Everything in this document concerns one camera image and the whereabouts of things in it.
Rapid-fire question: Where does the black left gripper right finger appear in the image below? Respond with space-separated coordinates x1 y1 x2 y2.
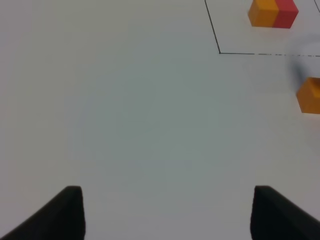
250 185 320 240

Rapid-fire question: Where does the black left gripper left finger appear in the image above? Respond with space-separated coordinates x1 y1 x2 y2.
1 185 86 240

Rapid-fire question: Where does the orange template cube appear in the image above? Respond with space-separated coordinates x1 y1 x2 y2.
248 0 279 28

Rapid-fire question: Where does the red template cube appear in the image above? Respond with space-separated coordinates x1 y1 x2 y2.
272 0 299 29

